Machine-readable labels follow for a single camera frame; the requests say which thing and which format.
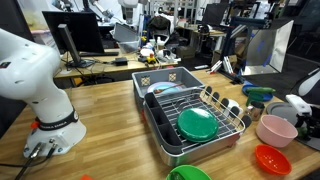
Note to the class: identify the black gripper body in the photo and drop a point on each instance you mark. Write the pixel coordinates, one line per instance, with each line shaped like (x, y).
(313, 118)

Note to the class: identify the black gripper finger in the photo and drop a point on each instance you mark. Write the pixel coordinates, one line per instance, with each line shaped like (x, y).
(301, 122)
(314, 133)

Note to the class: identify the green zucchini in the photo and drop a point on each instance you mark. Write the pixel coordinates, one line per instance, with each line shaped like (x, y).
(260, 90)
(302, 133)

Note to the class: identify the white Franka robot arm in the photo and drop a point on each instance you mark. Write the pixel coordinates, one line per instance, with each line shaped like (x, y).
(30, 83)

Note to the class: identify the large grey plate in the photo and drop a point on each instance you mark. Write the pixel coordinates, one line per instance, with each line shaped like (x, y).
(280, 110)

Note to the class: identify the green plate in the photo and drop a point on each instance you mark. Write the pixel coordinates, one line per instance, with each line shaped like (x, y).
(197, 125)

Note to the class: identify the light blue plate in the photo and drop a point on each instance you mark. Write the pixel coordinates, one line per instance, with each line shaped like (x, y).
(163, 87)

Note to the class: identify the pink bowl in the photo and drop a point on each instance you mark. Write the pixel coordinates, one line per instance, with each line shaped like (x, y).
(275, 133)

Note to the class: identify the steel cup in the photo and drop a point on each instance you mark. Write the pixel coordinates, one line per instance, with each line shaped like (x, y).
(256, 111)

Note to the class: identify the red-orange bowl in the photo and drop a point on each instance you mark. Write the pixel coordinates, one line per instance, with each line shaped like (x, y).
(272, 160)

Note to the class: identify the dark green plastic cup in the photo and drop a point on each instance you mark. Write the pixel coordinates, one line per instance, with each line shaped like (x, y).
(254, 98)

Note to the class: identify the white cup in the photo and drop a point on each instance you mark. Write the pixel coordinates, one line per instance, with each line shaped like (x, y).
(235, 105)

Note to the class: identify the silver reflector panel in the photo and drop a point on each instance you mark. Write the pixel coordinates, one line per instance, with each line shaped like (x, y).
(270, 46)

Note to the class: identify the green bowl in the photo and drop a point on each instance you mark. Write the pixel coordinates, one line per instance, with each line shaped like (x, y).
(191, 173)

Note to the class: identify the grey dish rack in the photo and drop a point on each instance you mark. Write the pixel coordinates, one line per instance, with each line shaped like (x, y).
(166, 133)

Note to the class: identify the red spoon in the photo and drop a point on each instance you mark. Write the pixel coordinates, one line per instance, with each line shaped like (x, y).
(168, 88)

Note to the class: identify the grey plastic crate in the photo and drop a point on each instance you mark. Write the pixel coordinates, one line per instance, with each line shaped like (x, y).
(160, 75)

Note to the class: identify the white headset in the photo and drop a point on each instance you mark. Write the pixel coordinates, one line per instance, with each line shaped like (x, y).
(166, 55)

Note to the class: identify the black office chair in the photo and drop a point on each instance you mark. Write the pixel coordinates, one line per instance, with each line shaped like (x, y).
(159, 25)

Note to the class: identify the black power brick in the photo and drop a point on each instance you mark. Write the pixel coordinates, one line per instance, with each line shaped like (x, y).
(121, 61)

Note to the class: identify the clear plastic storage box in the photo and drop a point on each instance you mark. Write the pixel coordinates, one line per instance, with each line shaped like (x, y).
(126, 36)

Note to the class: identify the wooden background desk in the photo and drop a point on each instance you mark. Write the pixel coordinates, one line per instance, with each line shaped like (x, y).
(100, 68)

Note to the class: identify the small orange block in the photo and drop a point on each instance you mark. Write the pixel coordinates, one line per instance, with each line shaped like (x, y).
(86, 177)

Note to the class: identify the black computer monitor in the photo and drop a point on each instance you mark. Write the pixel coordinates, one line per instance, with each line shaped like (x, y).
(75, 30)

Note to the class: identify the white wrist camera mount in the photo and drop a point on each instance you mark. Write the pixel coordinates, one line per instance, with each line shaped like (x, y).
(298, 104)

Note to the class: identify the black camera stand with clamp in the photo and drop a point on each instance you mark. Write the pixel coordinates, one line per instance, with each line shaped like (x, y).
(230, 63)

